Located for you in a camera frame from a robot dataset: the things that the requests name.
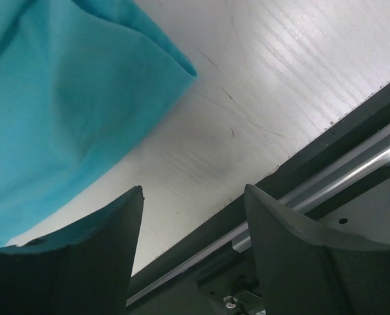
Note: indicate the light blue t shirt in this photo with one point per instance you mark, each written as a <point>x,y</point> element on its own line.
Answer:
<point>81,84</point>

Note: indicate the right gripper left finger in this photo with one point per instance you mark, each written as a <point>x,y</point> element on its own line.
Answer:
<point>82,268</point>

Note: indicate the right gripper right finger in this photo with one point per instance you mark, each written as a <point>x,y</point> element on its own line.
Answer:
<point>305,267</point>

